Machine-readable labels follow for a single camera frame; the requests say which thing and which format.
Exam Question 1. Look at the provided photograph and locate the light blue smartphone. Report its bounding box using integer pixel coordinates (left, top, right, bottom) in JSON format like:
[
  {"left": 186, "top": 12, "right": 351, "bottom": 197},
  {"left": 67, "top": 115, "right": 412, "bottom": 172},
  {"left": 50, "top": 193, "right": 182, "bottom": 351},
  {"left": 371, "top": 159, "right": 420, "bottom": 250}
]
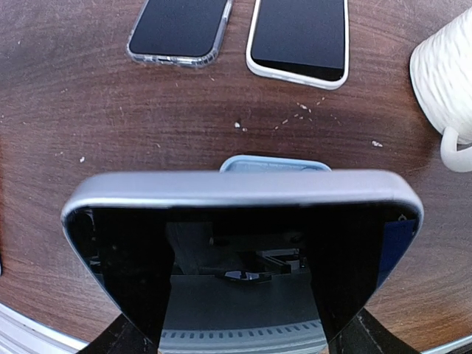
[{"left": 61, "top": 170, "right": 424, "bottom": 353}]

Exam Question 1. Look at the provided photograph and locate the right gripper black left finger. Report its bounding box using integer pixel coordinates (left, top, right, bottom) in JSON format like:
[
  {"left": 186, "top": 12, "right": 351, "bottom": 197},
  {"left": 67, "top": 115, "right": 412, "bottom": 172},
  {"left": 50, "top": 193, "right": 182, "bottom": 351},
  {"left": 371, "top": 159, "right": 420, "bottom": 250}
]
[{"left": 78, "top": 315, "right": 159, "bottom": 354}]

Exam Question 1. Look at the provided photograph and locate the white phone case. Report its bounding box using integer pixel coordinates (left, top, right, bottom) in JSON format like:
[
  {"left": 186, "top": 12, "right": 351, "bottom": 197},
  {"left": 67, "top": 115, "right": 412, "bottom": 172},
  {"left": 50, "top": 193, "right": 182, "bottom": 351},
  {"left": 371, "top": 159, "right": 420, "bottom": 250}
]
[{"left": 244, "top": 0, "right": 350, "bottom": 91}]

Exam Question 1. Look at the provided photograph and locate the aluminium front rail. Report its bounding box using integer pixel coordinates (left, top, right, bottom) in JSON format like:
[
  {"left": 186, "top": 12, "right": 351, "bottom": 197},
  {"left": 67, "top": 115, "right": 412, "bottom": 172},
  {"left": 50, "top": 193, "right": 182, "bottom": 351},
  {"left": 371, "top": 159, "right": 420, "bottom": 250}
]
[{"left": 0, "top": 304, "right": 88, "bottom": 354}]

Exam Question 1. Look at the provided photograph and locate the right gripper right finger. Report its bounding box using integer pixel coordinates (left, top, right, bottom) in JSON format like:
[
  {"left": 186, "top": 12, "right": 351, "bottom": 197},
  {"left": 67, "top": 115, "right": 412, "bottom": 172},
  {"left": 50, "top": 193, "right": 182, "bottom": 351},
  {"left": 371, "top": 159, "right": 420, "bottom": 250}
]
[{"left": 324, "top": 308, "right": 419, "bottom": 354}]

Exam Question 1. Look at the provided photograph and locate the light blue phone case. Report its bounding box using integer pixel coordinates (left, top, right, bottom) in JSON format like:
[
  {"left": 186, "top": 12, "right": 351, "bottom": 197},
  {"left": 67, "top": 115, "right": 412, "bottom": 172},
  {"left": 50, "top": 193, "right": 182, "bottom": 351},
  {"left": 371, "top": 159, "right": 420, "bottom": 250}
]
[{"left": 219, "top": 155, "right": 331, "bottom": 173}]

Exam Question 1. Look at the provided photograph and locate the cream ceramic mug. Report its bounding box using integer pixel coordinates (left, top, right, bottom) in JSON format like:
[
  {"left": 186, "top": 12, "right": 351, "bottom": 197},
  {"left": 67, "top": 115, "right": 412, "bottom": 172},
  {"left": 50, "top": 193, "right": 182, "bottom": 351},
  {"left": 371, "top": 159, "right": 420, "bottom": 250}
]
[{"left": 409, "top": 9, "right": 471, "bottom": 173}]

